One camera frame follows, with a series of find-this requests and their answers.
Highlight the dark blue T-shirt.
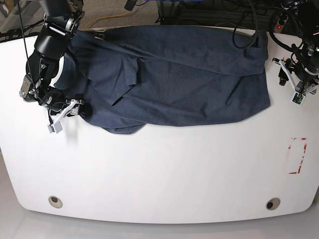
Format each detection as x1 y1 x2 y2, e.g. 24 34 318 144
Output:
55 25 270 134

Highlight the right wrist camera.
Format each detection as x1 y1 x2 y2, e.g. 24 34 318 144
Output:
48 121 62 133

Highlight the right table grommet hole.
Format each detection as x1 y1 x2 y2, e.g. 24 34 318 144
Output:
266 198 281 211

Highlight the red tape rectangle marking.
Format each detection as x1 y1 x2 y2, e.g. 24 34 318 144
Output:
285 137 307 175

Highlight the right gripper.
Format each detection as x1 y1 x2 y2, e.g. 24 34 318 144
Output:
46 94 93 124

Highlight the table grommet hole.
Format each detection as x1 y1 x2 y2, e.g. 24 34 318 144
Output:
266 198 281 211
48 196 63 209

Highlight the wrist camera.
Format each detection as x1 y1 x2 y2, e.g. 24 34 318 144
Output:
48 121 62 133
292 92 306 106

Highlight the black power strip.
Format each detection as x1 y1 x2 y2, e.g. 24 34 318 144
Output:
274 13 289 33

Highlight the left table grommet hole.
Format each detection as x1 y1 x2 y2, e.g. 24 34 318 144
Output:
48 196 63 209

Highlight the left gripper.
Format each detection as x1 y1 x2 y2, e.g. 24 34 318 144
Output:
272 58 319 95

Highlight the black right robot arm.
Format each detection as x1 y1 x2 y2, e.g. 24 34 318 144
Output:
19 0 93 118

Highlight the yellow cable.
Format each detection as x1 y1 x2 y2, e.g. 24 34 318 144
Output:
86 9 132 28

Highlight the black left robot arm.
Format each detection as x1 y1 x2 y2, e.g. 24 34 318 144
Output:
238 0 319 104

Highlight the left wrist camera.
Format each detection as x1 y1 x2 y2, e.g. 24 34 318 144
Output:
292 92 306 106

